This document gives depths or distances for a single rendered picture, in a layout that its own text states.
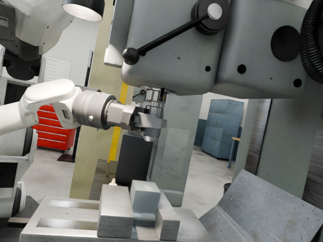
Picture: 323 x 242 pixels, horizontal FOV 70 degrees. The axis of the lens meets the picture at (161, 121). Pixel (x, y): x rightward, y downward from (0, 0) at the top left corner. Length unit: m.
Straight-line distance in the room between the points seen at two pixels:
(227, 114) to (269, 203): 7.10
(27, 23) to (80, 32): 9.12
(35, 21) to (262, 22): 0.63
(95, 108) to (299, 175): 0.51
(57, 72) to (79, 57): 0.99
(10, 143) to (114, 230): 0.78
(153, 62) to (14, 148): 0.83
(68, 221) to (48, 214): 0.05
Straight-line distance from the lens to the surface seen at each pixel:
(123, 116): 0.50
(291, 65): 0.55
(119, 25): 0.54
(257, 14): 0.52
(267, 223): 0.68
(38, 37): 0.88
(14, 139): 1.14
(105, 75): 2.26
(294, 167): 0.68
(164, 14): 0.47
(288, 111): 0.72
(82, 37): 9.89
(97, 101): 0.55
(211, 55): 0.48
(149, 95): 0.53
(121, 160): 0.91
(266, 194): 0.72
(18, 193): 1.37
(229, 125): 7.82
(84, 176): 2.38
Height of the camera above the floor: 1.26
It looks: 3 degrees down
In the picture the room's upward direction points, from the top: 11 degrees clockwise
